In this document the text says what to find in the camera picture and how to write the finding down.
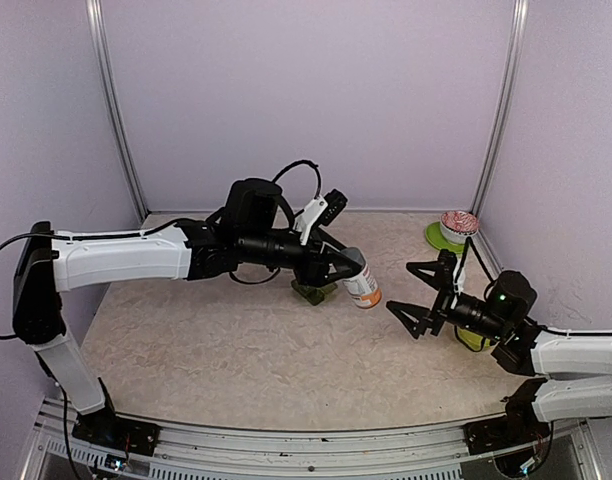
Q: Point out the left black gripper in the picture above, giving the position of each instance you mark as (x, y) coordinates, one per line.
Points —
(317, 275)

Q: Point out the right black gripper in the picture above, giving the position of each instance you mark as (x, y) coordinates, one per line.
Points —
(440, 313)

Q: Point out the green weekly pill organizer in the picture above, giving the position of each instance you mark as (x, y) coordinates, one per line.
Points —
(314, 295)

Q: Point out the orange grey-capped supplement bottle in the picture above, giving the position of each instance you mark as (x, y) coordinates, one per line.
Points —
(363, 287)

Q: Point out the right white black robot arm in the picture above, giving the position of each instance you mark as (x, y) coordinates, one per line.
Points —
(568, 373)

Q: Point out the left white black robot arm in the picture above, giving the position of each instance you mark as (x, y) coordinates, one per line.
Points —
(256, 226)

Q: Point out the lime green bowl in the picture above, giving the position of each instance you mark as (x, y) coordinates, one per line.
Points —
(472, 341)

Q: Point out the green saucer plate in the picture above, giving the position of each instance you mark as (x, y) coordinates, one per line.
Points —
(440, 236)

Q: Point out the red patterned white bowl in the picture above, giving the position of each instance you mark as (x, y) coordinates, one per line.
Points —
(456, 226)

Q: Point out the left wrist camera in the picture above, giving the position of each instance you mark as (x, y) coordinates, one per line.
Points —
(336, 202)

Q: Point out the front aluminium rail base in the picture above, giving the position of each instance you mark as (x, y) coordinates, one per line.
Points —
(191, 451)

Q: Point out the right aluminium frame post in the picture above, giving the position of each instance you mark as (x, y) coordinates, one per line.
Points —
(511, 67)

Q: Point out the aluminium frame post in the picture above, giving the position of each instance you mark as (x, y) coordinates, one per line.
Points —
(511, 67)
(96, 22)

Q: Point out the left aluminium frame post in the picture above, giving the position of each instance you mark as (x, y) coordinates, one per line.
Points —
(96, 22)

